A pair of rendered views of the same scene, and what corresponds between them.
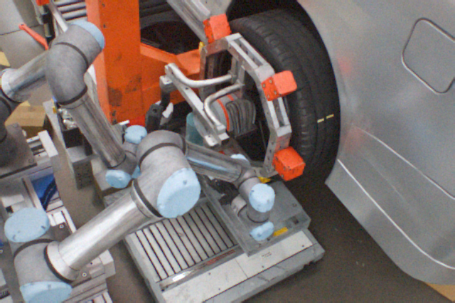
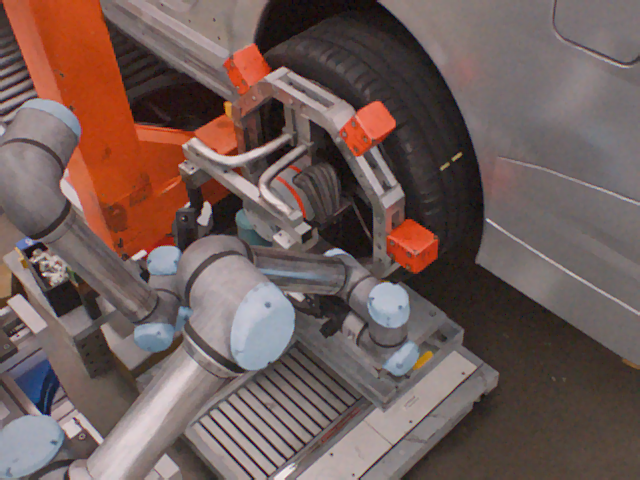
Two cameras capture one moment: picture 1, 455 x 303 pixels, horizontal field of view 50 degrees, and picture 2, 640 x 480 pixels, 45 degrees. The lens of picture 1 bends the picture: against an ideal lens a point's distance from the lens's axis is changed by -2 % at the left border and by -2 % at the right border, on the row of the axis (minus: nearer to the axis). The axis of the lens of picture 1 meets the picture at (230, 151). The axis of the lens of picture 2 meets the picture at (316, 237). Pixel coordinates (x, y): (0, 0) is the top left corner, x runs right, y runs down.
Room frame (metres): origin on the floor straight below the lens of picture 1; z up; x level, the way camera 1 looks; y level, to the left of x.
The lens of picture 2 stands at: (0.02, 0.04, 2.10)
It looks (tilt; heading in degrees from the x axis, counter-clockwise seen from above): 46 degrees down; 358
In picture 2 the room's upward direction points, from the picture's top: 5 degrees counter-clockwise
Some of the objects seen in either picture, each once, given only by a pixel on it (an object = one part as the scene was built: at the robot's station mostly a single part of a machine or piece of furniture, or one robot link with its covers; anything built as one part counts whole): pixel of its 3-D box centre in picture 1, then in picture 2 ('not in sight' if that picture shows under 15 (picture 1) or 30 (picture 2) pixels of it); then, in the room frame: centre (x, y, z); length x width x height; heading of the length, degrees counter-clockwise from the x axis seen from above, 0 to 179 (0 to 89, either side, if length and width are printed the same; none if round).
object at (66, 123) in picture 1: (74, 120); (60, 271); (1.54, 0.73, 0.51); 0.20 x 0.14 x 0.13; 30
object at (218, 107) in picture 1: (224, 114); (292, 197); (1.38, 0.04, 0.85); 0.21 x 0.14 x 0.14; 127
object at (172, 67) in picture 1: (202, 65); (240, 129); (1.43, 0.15, 1.03); 0.19 x 0.18 x 0.11; 127
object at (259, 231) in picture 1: (256, 221); (388, 346); (0.91, -0.11, 0.85); 0.11 x 0.08 x 0.09; 38
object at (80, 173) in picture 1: (77, 154); (78, 323); (1.59, 0.77, 0.21); 0.10 x 0.10 x 0.42; 37
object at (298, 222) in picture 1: (252, 200); (366, 324); (1.53, -0.15, 0.13); 0.50 x 0.36 x 0.10; 37
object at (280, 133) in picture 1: (239, 108); (314, 182); (1.42, -0.01, 0.85); 0.54 x 0.07 x 0.54; 37
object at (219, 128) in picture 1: (230, 99); (298, 168); (1.27, 0.03, 1.03); 0.19 x 0.18 x 0.11; 127
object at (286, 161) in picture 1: (287, 163); (411, 246); (1.18, -0.21, 0.85); 0.09 x 0.08 x 0.07; 37
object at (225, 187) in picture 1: (229, 185); (332, 301); (1.04, -0.02, 0.86); 0.12 x 0.08 x 0.09; 38
